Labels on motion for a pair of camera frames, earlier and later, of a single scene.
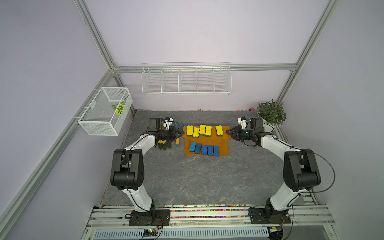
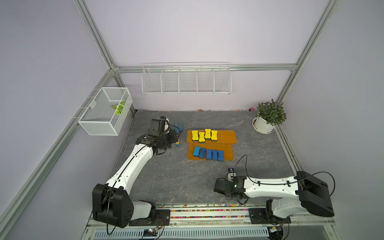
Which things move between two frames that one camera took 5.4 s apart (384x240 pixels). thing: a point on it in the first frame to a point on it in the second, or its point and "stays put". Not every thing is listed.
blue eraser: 216,150 to 221,155
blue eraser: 204,149 to 208,154
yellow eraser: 190,130 to 195,138
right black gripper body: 242,134 to 227,197
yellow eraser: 196,132 to 202,139
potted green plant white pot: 272,114 stays put
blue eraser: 198,148 to 202,153
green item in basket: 119,107 stays put
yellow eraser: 208,131 to 214,137
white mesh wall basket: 100,118 stays put
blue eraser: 210,150 to 215,154
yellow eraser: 202,128 to 207,134
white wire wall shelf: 186,79 stays put
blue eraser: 192,146 to 196,151
